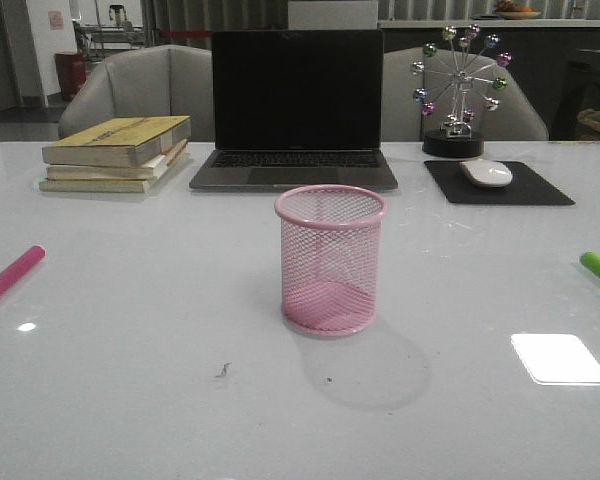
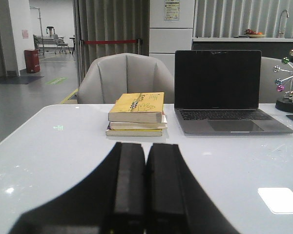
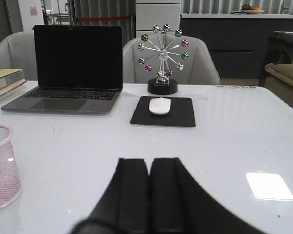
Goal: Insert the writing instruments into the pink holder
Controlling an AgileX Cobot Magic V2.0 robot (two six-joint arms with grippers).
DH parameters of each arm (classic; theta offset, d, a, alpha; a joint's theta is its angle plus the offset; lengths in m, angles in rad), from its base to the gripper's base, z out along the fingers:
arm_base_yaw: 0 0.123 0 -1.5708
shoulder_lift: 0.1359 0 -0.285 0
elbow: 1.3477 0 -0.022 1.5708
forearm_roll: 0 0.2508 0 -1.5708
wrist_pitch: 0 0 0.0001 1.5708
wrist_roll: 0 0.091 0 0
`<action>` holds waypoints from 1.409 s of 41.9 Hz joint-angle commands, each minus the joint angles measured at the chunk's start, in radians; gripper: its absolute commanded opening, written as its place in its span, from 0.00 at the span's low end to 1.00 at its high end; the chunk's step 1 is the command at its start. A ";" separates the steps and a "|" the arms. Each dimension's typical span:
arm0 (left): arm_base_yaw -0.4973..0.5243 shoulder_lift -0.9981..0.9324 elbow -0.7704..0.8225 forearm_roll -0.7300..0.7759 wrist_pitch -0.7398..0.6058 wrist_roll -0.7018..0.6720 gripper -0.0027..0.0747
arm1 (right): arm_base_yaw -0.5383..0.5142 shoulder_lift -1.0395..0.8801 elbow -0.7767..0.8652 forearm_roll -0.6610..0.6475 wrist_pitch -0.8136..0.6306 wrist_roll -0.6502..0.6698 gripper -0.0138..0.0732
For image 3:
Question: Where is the fruit plate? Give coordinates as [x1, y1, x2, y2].
[241, 4, 265, 15]

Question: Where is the middle book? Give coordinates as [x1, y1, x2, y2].
[0, 78, 26, 94]

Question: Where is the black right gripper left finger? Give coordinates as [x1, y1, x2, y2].
[72, 157, 150, 234]

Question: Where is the pink wall notice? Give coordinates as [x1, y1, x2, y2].
[30, 6, 38, 16]

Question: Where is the bottom book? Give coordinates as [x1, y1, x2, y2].
[0, 81, 26, 100]

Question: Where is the white drawer cabinet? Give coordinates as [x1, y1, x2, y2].
[135, 0, 181, 38]

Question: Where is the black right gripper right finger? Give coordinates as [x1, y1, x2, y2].
[148, 157, 268, 234]

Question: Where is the red barrier belt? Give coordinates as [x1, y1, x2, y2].
[76, 16, 131, 22]

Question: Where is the white computer mouse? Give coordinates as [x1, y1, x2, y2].
[148, 97, 171, 115]

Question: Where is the grey armchair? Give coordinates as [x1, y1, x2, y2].
[0, 31, 38, 80]
[123, 33, 220, 85]

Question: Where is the ferris wheel desk ornament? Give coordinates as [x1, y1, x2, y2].
[137, 24, 189, 95]

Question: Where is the black mouse pad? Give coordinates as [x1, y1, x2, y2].
[130, 96, 196, 127]

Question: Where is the pink mesh pen holder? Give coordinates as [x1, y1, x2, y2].
[0, 125, 22, 209]

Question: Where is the dark counter cabinet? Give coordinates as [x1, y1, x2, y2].
[181, 13, 293, 79]

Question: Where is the top yellow book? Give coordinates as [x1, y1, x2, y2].
[0, 68, 25, 87]

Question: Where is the right grey armchair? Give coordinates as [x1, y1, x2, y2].
[123, 33, 220, 85]

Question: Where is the left grey armchair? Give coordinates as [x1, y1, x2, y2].
[0, 31, 38, 80]

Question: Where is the grey laptop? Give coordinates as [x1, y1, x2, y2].
[2, 25, 123, 115]

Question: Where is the beige cushion seat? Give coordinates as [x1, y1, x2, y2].
[264, 63, 293, 108]

